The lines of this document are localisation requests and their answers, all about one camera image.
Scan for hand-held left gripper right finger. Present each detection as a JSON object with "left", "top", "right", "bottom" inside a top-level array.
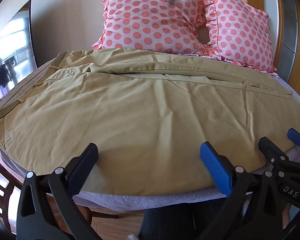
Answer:
[{"left": 197, "top": 141, "right": 287, "bottom": 240}]

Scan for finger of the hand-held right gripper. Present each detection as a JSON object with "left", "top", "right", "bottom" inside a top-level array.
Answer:
[
  {"left": 258, "top": 136, "right": 290, "bottom": 166},
  {"left": 287, "top": 128, "right": 300, "bottom": 157}
]

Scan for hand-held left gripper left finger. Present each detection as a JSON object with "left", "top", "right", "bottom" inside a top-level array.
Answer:
[{"left": 16, "top": 143, "right": 101, "bottom": 240}]

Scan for khaki pants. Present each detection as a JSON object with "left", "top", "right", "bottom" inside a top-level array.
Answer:
[{"left": 0, "top": 47, "right": 298, "bottom": 197}]

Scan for white bed sheet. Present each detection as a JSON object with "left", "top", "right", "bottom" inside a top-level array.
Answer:
[{"left": 0, "top": 74, "right": 300, "bottom": 212}]

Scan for dark wooden chair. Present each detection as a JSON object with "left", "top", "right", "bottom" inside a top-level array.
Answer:
[{"left": 0, "top": 152, "right": 24, "bottom": 233}]

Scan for wooden headboard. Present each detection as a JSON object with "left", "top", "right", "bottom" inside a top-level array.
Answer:
[{"left": 244, "top": 0, "right": 300, "bottom": 98}]

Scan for small pink polka dot pillow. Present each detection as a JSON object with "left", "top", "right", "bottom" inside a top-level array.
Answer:
[{"left": 202, "top": 0, "right": 279, "bottom": 77}]

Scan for flat screen television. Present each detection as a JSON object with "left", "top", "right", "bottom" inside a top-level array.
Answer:
[{"left": 0, "top": 0, "right": 38, "bottom": 98}]

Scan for large pink polka dot pillow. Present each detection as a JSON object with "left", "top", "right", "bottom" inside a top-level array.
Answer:
[{"left": 92, "top": 0, "right": 213, "bottom": 55}]

